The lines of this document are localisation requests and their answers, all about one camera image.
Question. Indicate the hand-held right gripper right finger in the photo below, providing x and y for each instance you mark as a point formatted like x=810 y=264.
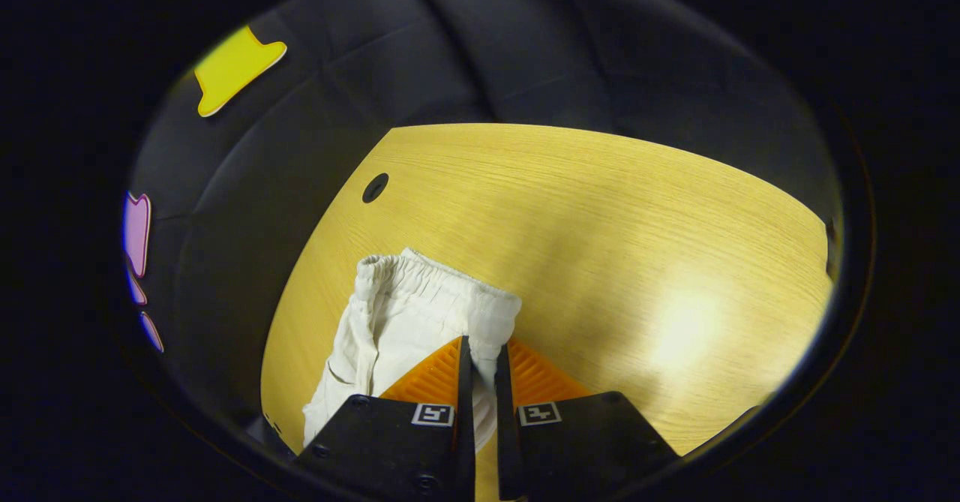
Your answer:
x=508 y=442

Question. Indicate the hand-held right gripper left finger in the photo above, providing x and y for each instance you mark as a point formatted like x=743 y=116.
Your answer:
x=465 y=427

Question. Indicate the white jeans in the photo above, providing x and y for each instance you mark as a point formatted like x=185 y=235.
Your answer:
x=397 y=322

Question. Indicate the black backdrop cloth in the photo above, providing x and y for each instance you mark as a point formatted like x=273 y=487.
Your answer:
x=525 y=52

